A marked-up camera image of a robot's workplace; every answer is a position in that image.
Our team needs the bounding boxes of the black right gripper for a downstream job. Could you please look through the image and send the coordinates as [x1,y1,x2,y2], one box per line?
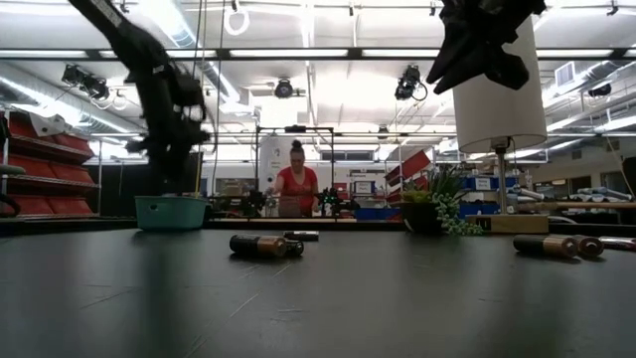
[426,0,548,95]

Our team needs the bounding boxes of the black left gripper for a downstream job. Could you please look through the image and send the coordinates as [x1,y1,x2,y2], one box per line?
[124,113,211,196]

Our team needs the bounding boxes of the copper top AA battery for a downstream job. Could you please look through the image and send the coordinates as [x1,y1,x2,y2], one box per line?
[229,234,288,259]
[512,234,580,260]
[574,235,606,259]

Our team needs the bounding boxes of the teal plastic bin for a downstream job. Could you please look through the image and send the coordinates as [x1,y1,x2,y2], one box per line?
[134,194,210,232]

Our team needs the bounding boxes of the white shade table lamp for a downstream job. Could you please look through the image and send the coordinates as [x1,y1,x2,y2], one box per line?
[450,14,551,235]

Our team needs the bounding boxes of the white machine housing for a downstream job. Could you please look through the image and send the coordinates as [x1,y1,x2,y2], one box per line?
[257,136,289,196]

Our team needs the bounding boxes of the ceiling air vent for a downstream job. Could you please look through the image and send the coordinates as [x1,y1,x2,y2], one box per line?
[554,61,577,90]

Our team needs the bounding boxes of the red tilted bins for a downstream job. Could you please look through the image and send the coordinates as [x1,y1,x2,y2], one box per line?
[385,148,432,189]

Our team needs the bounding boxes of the blue shelf bins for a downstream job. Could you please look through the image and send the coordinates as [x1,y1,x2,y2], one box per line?
[459,174,521,193]

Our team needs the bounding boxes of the person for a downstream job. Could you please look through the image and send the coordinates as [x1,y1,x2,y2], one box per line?
[265,139,320,219]

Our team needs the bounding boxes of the red bin shelf rack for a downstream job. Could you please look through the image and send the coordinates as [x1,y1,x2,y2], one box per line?
[0,109,99,221]

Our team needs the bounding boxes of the potted succulent plant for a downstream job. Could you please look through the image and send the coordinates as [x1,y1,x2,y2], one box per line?
[399,163,484,238]

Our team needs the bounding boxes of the long ceiling light strip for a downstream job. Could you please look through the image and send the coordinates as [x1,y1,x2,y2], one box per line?
[19,47,636,61]

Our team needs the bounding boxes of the blue storage bin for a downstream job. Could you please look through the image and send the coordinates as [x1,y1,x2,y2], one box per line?
[353,206,401,221]

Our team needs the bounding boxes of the grey rolled tubes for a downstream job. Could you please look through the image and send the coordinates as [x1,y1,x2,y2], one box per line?
[575,186,635,202]

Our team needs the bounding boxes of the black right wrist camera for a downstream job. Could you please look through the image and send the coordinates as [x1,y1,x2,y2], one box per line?
[485,53,532,91]

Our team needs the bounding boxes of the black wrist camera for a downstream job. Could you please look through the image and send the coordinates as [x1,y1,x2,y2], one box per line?
[485,53,532,91]
[171,74,208,123]

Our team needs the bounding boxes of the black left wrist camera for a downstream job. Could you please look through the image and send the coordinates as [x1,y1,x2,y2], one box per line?
[171,74,208,123]

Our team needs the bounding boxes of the silver air duct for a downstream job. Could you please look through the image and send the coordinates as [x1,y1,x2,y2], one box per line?
[7,69,150,156]

